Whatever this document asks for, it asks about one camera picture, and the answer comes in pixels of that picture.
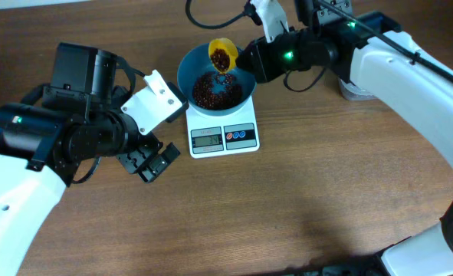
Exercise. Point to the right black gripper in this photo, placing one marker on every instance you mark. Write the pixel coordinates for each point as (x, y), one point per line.
(257, 58)

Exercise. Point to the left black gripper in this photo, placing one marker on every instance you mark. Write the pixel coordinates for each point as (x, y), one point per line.
(142, 159)

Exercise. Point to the yellow measuring scoop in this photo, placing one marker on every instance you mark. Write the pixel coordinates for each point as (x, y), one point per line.
(222, 53)

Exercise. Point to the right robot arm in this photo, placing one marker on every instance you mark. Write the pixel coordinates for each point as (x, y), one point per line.
(374, 54)

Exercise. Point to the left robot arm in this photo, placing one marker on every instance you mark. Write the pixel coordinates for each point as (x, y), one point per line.
(89, 110)

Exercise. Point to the teal plastic bowl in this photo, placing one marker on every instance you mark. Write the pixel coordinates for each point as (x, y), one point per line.
(195, 64)

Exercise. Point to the red beans in bowl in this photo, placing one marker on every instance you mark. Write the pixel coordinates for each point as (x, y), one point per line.
(215, 91)

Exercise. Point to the white digital kitchen scale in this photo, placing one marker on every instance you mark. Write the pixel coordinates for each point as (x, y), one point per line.
(221, 136)

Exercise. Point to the clear plastic bean container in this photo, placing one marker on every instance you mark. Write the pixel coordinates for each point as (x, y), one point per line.
(351, 92)

